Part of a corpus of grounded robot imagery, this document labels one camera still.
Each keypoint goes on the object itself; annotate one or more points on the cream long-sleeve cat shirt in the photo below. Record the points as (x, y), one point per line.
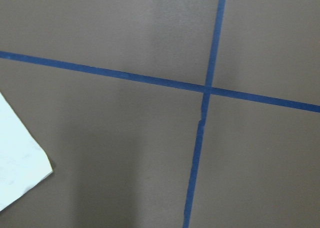
(23, 163)

